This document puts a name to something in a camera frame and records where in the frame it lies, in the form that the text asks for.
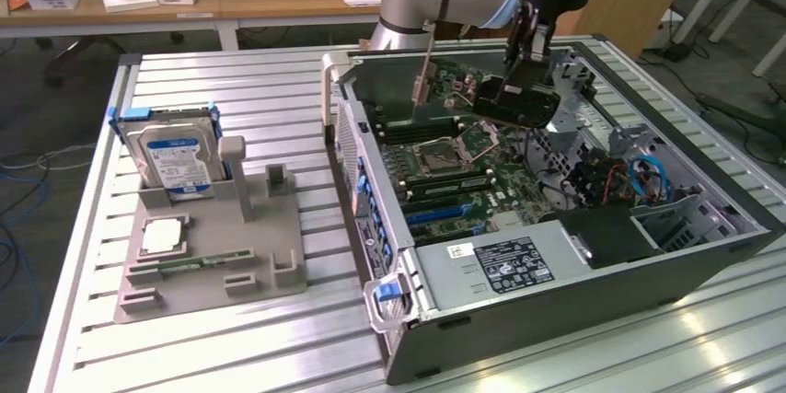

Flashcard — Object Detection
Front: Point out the black open PC case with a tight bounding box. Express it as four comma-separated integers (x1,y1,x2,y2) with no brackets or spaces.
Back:
322,40,786,387

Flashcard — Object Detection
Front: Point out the green motherboard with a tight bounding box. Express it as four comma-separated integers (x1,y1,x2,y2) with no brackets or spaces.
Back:
367,102,562,247

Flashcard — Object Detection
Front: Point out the installed RAM stick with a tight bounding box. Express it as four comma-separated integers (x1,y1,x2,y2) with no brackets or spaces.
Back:
403,174,494,198

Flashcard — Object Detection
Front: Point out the grey power supply unit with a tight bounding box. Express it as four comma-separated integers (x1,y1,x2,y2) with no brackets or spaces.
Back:
415,220,593,312

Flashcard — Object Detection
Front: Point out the clear handle with blue latch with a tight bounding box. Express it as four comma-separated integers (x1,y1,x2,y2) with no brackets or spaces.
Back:
362,272,421,333

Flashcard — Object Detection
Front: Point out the silver CPU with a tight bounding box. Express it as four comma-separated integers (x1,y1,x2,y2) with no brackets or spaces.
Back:
139,219,187,256

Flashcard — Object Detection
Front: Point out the blue expansion slot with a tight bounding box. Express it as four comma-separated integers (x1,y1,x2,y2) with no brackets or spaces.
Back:
405,202,475,225

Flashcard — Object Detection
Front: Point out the CPU socket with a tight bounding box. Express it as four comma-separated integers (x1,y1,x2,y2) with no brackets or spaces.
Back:
411,137,475,181

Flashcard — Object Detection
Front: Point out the wooden cabinet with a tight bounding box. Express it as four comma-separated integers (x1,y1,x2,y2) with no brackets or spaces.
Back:
551,0,706,61

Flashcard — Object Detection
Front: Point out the black chair base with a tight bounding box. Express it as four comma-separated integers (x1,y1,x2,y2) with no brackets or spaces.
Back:
35,31,186,88

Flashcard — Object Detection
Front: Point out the green RAM stick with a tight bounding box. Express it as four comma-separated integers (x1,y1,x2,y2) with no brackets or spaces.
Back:
156,249,254,273

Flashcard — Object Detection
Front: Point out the red wire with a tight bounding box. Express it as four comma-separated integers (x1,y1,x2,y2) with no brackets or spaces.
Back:
605,163,636,201

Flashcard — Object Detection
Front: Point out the blue wire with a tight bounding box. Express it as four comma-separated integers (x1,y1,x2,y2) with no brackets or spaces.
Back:
632,153,676,204

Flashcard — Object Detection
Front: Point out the green gpu with black fan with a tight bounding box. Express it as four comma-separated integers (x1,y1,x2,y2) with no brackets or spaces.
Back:
409,19,563,131

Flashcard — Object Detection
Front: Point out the metal disk bay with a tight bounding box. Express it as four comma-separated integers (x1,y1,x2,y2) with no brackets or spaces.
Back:
629,192,738,252

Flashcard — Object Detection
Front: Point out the metal socket cover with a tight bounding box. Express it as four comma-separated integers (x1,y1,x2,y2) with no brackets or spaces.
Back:
454,120,502,159

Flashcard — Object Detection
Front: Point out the wooden desk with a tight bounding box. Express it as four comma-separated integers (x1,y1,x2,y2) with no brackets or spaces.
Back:
0,0,554,52

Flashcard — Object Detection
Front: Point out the grey parts rack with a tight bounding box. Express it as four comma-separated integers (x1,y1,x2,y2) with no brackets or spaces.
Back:
114,134,309,325

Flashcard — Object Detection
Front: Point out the hard disk with blue rails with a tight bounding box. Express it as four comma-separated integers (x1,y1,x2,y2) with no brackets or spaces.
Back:
108,101,223,203

